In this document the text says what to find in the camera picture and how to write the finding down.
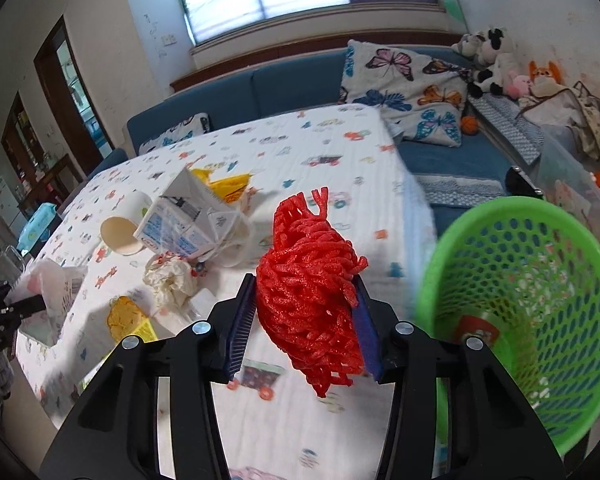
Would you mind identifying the blue white patterned cloth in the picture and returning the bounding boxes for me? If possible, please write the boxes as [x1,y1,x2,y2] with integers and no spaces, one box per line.
[469,94,548,167]

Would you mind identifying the yellow snack wrapper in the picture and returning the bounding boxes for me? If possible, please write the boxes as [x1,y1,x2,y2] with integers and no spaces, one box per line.
[106,296,158,345]
[192,165,255,206]

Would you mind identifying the small white printed pillow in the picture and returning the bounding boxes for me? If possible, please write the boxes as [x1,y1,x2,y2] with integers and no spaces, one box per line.
[139,112,214,157]

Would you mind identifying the blue white milk carton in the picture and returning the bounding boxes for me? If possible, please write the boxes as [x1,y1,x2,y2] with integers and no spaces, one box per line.
[134,199,206,258]

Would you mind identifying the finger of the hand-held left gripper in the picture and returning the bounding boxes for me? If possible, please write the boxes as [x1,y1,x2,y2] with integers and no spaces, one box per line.
[0,282,47,326]

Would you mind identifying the white tissue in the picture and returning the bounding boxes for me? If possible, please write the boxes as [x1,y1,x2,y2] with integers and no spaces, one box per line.
[144,254,199,310]

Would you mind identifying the grey plush toy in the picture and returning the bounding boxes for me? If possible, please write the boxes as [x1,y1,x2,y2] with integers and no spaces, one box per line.
[451,32,486,59]

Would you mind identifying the green plastic mesh basket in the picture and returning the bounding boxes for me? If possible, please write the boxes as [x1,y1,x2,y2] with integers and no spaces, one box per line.
[414,196,600,456]

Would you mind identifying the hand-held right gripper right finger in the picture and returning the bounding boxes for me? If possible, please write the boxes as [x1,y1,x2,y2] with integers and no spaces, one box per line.
[352,280,567,480]

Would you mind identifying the wooden door frame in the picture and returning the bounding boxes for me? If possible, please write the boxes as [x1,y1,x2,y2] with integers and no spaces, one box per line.
[33,15,117,181]

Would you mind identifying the blue wet wipes pack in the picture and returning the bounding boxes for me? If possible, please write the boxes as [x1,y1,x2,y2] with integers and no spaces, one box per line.
[17,203,62,252]

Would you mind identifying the white paper cup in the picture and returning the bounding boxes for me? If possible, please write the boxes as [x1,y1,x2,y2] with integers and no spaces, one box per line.
[100,190,153,257]

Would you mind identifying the white printed blanket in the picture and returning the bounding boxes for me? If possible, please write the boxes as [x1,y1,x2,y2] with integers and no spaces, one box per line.
[15,104,438,480]

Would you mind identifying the red white packet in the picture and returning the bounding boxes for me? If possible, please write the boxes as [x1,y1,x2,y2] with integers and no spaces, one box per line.
[454,311,502,347]

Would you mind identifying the black white cow plush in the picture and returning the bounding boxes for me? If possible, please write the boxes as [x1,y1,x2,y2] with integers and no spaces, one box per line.
[467,26,522,99]

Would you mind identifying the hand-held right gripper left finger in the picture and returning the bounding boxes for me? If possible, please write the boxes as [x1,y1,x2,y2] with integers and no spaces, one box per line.
[39,274,257,480]

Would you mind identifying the black toy car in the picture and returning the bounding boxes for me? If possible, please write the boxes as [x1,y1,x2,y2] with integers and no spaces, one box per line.
[504,165,544,199]

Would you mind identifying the butterfly print pillow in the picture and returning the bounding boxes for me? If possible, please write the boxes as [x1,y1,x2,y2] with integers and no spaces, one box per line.
[338,40,474,149]

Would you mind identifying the red foam fruit net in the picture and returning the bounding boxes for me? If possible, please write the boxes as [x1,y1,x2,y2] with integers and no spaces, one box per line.
[256,187,369,399]

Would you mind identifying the camouflage sun hat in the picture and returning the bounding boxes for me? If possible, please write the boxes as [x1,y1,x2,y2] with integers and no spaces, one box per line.
[571,81,600,172]

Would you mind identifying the pink plush toy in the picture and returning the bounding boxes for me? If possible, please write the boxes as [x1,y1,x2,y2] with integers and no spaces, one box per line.
[501,73,532,101]

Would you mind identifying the opened white carton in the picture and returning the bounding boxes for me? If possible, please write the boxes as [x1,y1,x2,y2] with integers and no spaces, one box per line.
[159,166,231,221]

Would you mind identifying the orange fox plush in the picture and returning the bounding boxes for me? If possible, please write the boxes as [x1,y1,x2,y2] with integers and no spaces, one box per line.
[526,59,565,87]

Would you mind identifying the clear plastic storage box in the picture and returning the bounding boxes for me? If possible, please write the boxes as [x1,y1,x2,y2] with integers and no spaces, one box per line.
[534,134,600,266]

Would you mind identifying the white plastic bag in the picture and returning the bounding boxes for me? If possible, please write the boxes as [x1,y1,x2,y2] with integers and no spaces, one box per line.
[19,259,88,322]

